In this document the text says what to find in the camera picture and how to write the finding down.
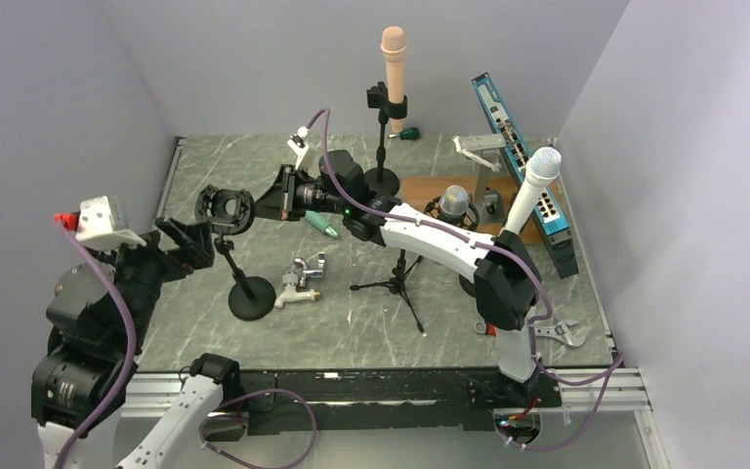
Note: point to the white and chrome faucet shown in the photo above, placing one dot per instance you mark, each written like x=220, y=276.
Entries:
x=295, y=283

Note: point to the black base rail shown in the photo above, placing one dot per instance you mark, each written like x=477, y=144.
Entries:
x=269, y=402

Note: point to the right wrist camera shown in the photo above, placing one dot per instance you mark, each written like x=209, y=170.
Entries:
x=304, y=152

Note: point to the black shock mount desk stand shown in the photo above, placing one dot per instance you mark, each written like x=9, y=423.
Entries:
x=231, y=213

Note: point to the green handled screwdriver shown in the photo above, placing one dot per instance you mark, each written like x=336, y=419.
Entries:
x=407, y=134

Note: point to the wooden board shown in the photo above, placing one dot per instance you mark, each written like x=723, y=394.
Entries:
x=419, y=191

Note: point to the mint green microphone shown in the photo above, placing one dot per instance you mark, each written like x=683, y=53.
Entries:
x=322, y=224

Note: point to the white microphone silver grille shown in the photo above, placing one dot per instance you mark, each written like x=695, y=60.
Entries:
x=541, y=170

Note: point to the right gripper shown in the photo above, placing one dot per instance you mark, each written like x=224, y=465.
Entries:
x=281, y=203

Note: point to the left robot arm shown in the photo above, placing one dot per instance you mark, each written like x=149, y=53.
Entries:
x=100, y=314

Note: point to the grey condenser microphone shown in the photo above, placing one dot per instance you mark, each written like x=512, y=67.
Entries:
x=453, y=206

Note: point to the metal bracket on post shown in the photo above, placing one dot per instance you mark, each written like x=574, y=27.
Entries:
x=485, y=152

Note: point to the black round base clip stand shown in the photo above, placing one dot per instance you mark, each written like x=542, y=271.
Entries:
x=380, y=178

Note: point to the black tripod shock mount stand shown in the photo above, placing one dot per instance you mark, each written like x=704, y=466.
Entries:
x=396, y=284

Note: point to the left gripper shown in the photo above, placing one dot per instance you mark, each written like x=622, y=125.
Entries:
x=195, y=240

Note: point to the red handled adjustable wrench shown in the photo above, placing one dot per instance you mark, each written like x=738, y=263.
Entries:
x=559, y=331

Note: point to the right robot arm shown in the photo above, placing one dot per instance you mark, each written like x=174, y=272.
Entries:
x=506, y=283

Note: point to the blue network switch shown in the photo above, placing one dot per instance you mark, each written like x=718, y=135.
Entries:
x=547, y=217

